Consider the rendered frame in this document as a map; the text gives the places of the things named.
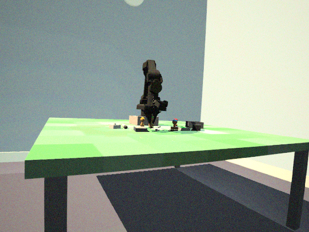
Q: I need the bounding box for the beige stamp pad tin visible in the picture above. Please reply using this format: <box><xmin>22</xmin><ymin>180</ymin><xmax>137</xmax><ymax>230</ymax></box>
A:
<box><xmin>134</xmin><ymin>126</ymin><xmax>148</xmax><ymax>132</ymax></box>

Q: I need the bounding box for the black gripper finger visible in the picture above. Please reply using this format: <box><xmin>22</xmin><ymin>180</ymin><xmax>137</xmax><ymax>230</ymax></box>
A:
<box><xmin>152</xmin><ymin>111</ymin><xmax>161</xmax><ymax>124</ymax></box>
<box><xmin>143</xmin><ymin>111</ymin><xmax>154</xmax><ymax>124</ymax></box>

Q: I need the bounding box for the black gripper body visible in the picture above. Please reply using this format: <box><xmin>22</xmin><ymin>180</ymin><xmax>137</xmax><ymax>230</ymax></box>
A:
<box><xmin>137</xmin><ymin>94</ymin><xmax>166</xmax><ymax>112</ymax></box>

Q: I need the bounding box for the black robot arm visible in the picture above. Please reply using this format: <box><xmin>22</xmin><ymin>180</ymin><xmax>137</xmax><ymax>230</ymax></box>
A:
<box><xmin>140</xmin><ymin>60</ymin><xmax>168</xmax><ymax>109</ymax></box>

